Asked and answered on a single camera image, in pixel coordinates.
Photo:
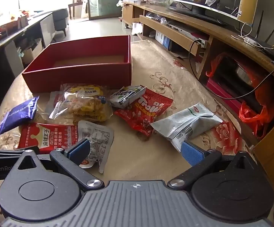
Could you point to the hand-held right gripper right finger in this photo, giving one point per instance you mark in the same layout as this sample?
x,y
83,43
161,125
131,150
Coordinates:
x,y
191,152

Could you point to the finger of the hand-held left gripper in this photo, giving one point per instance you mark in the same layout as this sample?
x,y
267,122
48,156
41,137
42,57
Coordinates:
x,y
4,153

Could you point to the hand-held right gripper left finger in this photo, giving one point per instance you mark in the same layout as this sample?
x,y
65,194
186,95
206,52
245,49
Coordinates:
x,y
80,149

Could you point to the white green snack packet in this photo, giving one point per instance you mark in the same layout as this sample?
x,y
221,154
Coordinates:
x,y
189,123

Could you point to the purple wafer packet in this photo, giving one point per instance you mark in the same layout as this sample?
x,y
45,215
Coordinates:
x,y
18,115

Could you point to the clear yellow crisp packet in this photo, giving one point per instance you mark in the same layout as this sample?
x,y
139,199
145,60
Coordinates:
x,y
87,106

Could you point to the clear round cake packet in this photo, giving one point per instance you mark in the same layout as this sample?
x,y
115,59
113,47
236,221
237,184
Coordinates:
x,y
57,99

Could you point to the red gummy packet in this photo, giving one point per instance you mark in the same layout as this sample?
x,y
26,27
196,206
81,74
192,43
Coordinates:
x,y
146,113

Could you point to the red cardboard box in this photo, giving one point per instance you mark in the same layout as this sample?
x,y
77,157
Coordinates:
x,y
80,80

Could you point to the white blue biscuit packet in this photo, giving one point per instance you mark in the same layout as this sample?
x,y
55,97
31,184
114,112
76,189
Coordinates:
x,y
127,97

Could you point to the red gift box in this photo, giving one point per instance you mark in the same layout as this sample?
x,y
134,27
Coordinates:
x,y
222,94

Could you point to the orange red plastic bag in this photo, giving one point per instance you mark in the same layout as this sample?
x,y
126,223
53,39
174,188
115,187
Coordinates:
x,y
250,115

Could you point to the small cardboard box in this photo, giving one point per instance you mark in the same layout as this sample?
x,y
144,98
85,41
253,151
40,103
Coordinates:
x,y
32,53

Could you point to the blue white box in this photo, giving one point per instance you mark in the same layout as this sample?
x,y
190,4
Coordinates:
x,y
165,41

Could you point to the wooden television cabinet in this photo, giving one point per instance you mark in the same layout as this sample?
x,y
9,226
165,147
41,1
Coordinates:
x,y
222,33

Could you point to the silver media player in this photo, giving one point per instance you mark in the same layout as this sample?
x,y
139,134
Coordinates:
x,y
181,29

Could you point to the white power strip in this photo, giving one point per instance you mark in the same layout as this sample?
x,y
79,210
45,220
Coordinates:
x,y
250,40

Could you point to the black router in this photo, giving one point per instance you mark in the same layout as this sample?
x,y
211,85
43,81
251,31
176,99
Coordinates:
x,y
273,49

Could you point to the grey sofa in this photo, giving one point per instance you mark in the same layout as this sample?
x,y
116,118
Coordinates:
x,y
60,19

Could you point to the white plastic bag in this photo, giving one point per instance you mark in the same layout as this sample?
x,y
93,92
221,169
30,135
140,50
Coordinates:
x,y
137,28

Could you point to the black television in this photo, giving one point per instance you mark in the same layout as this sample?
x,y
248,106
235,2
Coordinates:
x,y
229,7

